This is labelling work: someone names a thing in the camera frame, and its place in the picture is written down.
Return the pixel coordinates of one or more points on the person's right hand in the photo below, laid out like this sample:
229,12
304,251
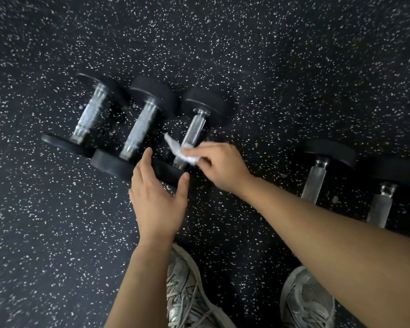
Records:
225,169

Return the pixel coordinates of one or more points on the person's left hand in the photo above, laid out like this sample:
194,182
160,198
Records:
155,208

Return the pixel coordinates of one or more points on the person's right thumb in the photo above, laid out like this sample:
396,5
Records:
204,167

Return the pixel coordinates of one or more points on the person's left thumb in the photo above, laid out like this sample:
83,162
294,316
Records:
182,189

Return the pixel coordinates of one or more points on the white cleaning wipe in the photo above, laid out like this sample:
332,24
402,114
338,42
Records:
173,146

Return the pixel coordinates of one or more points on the person's right forearm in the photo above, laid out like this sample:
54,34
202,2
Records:
345,256

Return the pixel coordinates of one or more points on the person's left forearm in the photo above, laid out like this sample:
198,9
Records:
140,286

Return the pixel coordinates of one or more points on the black dumbbell with thick heads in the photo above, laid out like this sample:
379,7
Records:
140,128

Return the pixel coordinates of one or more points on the grey left sneaker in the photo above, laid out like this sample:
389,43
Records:
188,293

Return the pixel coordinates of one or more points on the grey sneaker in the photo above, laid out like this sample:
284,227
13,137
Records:
307,300
188,293

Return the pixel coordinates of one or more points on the grey right sneaker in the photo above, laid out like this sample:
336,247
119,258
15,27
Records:
307,300

